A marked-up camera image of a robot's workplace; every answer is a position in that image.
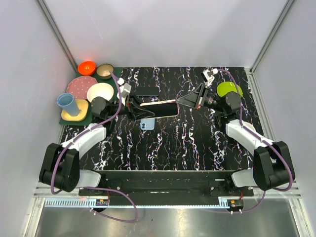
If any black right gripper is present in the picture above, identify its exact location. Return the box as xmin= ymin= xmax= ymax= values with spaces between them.
xmin=175 ymin=83 xmax=225 ymax=113

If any dark blue phone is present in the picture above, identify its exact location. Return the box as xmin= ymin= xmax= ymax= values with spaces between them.
xmin=134 ymin=87 xmax=159 ymax=97

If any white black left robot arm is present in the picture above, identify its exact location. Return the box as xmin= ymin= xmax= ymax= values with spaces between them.
xmin=39 ymin=96 xmax=155 ymax=195

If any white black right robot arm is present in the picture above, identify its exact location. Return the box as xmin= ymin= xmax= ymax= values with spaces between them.
xmin=176 ymin=84 xmax=295 ymax=196

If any lime green plate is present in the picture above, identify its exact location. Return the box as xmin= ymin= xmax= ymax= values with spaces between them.
xmin=216 ymin=81 xmax=243 ymax=97

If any white bowl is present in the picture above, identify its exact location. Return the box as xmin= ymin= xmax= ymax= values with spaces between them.
xmin=86 ymin=83 xmax=114 ymax=102

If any green mat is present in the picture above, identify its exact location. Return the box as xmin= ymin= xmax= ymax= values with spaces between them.
xmin=59 ymin=67 xmax=122 ymax=126

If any brown patterned bowl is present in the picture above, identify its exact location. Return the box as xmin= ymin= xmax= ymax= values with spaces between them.
xmin=96 ymin=64 xmax=114 ymax=79

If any yellow square plate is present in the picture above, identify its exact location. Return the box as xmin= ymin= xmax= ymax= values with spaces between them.
xmin=61 ymin=99 xmax=89 ymax=122

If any cream floral bowl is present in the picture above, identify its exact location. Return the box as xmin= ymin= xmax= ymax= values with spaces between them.
xmin=242 ymin=121 xmax=256 ymax=132

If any pink dotted plate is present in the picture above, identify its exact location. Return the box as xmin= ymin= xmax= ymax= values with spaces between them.
xmin=66 ymin=76 xmax=98 ymax=100

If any orange bowl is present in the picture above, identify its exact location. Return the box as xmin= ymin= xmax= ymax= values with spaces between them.
xmin=77 ymin=61 xmax=96 ymax=76

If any light blue cup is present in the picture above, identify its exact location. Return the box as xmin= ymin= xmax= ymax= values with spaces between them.
xmin=57 ymin=93 xmax=80 ymax=117

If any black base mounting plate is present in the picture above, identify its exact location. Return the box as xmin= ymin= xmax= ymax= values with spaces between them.
xmin=78 ymin=172 xmax=255 ymax=207

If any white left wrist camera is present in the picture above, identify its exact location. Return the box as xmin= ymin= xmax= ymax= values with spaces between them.
xmin=118 ymin=78 xmax=131 ymax=100

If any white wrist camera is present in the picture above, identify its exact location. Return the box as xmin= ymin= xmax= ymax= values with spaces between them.
xmin=118 ymin=78 xmax=131 ymax=100
xmin=201 ymin=69 xmax=218 ymax=87

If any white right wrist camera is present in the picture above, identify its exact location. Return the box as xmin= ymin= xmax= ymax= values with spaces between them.
xmin=201 ymin=69 xmax=218 ymax=87

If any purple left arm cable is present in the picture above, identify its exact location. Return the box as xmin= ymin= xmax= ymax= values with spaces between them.
xmin=50 ymin=71 xmax=139 ymax=223

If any aluminium front rail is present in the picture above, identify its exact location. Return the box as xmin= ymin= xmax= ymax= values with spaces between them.
xmin=33 ymin=184 xmax=301 ymax=209

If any aluminium corner post right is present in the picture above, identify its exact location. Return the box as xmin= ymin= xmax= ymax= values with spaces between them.
xmin=249 ymin=0 xmax=296 ymax=74

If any aluminium corner post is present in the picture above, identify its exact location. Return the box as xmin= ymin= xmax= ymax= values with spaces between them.
xmin=35 ymin=0 xmax=78 ymax=73
xmin=249 ymin=0 xmax=296 ymax=74

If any aluminium corner post left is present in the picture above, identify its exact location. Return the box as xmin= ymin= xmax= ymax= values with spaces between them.
xmin=35 ymin=0 xmax=78 ymax=73

